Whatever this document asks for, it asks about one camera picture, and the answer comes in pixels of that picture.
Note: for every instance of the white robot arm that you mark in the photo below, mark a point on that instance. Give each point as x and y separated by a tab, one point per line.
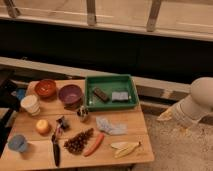
195	106

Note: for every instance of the purple bowl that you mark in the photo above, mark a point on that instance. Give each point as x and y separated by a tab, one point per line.
70	94

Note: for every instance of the red bowl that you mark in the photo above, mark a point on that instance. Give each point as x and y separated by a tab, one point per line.
45	88

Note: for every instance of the green plastic tray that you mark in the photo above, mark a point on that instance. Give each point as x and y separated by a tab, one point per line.
109	84

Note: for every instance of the brown chocolate bar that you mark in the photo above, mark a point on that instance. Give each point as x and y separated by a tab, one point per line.
100	94

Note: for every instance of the blue sponge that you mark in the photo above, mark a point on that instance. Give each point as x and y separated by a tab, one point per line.
120	96

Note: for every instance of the small glass jar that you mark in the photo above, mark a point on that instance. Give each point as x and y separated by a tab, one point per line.
82	113

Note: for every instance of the light blue cloth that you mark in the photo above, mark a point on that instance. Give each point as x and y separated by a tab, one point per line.
111	129

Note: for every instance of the orange carrot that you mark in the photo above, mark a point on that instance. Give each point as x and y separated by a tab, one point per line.
95	145

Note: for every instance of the small dark toy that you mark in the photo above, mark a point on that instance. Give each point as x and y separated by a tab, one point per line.
63	122

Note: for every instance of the yellow banana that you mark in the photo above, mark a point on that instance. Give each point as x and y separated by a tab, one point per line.
124	148

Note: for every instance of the bunch of brown grapes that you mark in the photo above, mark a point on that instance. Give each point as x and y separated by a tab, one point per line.
77	144

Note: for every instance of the yellow apple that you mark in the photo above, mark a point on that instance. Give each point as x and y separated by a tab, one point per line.
42	126

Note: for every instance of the white cup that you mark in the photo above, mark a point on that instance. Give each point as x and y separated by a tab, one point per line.
31	104

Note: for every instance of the blue object at table edge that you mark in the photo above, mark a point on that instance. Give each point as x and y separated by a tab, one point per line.
20	93

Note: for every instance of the blue cup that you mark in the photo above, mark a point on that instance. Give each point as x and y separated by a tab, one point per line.
18	143

